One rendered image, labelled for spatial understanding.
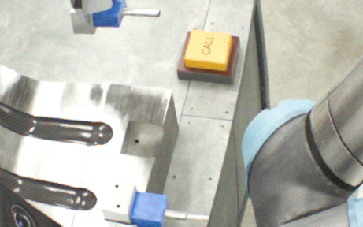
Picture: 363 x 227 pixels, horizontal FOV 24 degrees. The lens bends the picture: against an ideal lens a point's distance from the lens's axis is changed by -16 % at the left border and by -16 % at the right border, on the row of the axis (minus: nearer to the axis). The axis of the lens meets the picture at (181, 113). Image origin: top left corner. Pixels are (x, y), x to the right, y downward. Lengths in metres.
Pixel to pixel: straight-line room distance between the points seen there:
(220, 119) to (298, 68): 1.10
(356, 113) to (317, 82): 1.84
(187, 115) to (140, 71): 0.11
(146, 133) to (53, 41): 0.31
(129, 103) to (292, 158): 0.68
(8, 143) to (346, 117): 0.78
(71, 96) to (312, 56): 1.26
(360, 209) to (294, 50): 2.01
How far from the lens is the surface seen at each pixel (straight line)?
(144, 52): 1.46
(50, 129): 1.30
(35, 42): 1.53
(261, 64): 2.10
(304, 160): 0.61
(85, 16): 1.30
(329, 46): 2.51
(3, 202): 0.44
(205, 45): 1.40
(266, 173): 0.64
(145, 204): 1.18
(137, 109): 1.28
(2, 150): 1.28
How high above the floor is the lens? 1.90
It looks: 53 degrees down
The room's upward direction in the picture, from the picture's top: 10 degrees counter-clockwise
